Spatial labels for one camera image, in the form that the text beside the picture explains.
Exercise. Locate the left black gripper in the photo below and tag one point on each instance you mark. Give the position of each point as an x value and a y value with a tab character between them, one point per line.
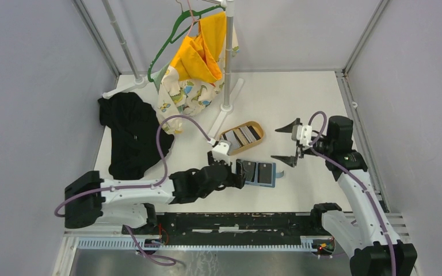
235	179

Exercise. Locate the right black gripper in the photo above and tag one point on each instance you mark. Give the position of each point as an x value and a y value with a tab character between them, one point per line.
291	160

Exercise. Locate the black VIP credit card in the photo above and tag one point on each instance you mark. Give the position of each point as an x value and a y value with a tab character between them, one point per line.
249	170

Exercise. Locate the blue card holder wallet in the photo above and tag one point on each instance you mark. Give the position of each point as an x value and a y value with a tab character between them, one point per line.
277	174

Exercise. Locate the dark credit card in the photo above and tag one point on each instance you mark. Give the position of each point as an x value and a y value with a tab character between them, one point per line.
265	174

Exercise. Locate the oval wooden card tray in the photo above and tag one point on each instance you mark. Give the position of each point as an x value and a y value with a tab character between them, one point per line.
249	134

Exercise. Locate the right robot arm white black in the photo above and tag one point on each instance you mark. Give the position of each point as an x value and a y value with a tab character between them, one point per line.
371	243

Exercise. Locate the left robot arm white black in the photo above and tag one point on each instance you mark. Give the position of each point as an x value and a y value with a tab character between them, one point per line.
92	199

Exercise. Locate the yellow dinosaur print jacket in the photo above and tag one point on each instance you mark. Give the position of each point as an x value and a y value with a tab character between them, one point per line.
195	76

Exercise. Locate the black garment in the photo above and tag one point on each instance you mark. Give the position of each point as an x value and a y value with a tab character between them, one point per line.
133	128

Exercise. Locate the white metal clothes rack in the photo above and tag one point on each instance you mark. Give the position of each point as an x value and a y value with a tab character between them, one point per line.
231	89

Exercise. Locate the green clothes hanger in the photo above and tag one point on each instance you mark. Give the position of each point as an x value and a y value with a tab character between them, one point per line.
173	37

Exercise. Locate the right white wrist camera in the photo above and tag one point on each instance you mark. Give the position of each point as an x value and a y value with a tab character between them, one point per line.
302	135

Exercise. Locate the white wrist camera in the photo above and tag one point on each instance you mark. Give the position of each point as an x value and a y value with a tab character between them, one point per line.
219	154
302	135

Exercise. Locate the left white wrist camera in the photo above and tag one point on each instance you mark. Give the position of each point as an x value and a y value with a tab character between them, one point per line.
219	154

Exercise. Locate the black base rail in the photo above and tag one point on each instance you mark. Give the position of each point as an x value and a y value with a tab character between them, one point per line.
232	229

